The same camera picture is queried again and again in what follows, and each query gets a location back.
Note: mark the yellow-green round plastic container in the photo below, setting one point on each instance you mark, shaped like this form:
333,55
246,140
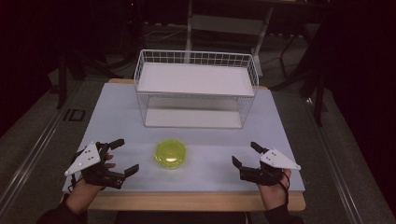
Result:
170,153

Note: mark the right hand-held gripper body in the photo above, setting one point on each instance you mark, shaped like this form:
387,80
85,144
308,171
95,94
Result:
269,169

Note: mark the person's right hand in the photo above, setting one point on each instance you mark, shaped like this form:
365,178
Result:
275,189

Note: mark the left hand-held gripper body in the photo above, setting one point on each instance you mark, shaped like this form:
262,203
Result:
93,165

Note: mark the light blue table mat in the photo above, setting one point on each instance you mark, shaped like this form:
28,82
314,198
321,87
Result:
186,140

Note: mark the black tripod stand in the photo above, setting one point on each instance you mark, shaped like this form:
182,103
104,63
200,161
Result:
306,62

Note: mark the grey metal stand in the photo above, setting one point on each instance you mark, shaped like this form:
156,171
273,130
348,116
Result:
224,34

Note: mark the person's left hand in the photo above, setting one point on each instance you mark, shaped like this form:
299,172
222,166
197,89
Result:
88,189

